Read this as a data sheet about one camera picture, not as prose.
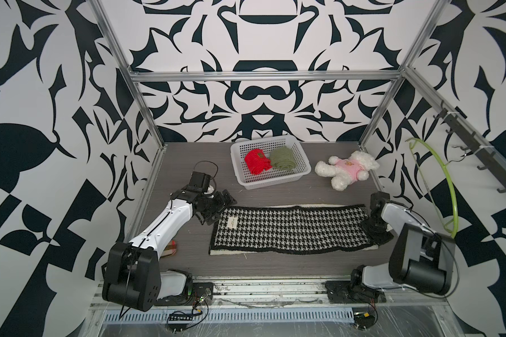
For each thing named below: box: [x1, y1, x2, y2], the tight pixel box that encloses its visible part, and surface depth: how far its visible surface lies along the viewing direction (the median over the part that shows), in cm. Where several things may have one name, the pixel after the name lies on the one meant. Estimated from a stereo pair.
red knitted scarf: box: [244, 148, 273, 176], surface depth 107 cm
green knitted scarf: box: [269, 146, 296, 171], surface depth 107 cm
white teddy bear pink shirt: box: [314, 150, 380, 192], surface depth 101 cm
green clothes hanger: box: [405, 138, 459, 239], surface depth 70 cm
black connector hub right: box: [353, 311, 375, 330], surface depth 73 cm
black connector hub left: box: [168, 313, 194, 321], surface depth 74 cm
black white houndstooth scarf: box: [208, 204, 380, 255], surface depth 90 cm
